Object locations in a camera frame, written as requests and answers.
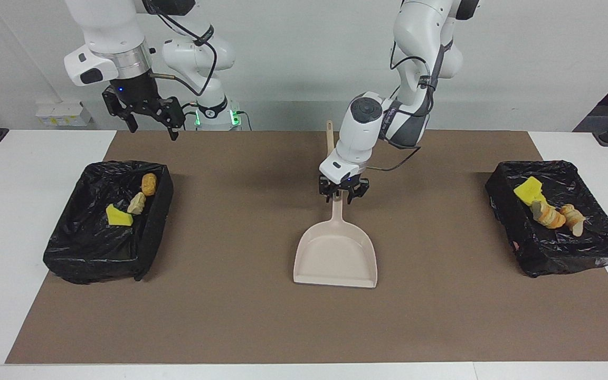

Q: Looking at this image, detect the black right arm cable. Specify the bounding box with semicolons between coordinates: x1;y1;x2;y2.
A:
143;0;218;98

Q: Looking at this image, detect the black bin with pink patch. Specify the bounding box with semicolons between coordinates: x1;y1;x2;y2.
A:
485;160;608;278

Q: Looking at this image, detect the black bag-lined bin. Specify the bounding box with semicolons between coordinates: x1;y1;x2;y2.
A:
43;160;174;284

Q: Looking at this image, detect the beige plastic dustpan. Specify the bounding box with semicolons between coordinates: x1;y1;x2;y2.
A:
293;194;378;289

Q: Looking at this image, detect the notched green yellow sponge piece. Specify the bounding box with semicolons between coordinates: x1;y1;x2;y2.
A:
514;176;547;206

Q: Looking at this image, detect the black right base cable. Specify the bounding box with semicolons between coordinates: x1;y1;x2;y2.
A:
180;102;200;131

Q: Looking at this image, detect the sliced bread piece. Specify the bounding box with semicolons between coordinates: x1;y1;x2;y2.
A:
530;199;567;229

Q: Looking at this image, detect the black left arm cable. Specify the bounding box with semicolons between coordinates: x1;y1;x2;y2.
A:
365;40;442;173

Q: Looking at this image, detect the brown table mat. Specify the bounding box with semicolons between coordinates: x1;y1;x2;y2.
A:
6;130;608;365

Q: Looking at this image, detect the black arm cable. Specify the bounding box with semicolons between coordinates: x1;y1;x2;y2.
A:
143;0;218;98
365;40;442;173

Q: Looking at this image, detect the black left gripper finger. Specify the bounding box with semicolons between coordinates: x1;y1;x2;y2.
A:
346;178;371;206
318;179;337;204

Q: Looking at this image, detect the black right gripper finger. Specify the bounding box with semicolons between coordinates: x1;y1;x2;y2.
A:
155;97;186;141
101;87;139;134

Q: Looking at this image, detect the white wall outlet box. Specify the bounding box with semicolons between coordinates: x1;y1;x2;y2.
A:
36;102;93;127

